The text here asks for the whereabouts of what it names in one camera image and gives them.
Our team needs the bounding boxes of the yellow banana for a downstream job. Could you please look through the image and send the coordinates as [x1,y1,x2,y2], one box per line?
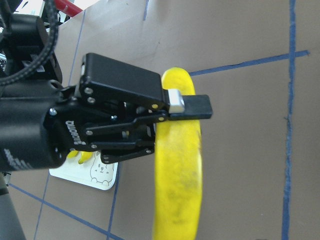
[67,150,78,159]
[77,151,93,165]
[151,67,203,240]

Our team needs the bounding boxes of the pale green bear tray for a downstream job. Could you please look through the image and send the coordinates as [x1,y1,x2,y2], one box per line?
[49,151,118,191]

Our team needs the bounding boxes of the red cylinder bottle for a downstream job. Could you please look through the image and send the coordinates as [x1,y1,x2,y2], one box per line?
[54,0,83,18]

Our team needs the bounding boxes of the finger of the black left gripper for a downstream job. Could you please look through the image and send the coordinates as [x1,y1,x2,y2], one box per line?
[163,88,213,120]

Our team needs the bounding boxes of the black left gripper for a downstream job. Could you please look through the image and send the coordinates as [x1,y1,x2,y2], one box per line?
[0,53,168,172]

